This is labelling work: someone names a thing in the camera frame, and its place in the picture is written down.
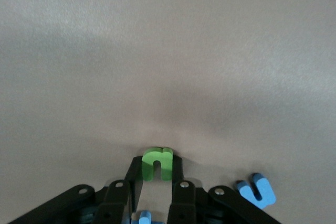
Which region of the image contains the green lowercase letter n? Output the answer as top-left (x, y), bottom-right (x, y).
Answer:
top-left (141, 147), bottom-right (174, 182)

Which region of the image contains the blue lowercase letter t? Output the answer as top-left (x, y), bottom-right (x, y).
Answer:
top-left (130, 210), bottom-right (166, 224)

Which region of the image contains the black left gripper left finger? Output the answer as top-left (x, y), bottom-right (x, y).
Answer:
top-left (7, 155), bottom-right (144, 224)

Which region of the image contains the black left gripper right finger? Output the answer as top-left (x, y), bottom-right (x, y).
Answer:
top-left (167, 155), bottom-right (283, 224)

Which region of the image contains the blue lowercase letter m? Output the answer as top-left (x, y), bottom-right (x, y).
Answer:
top-left (235, 173), bottom-right (277, 210)

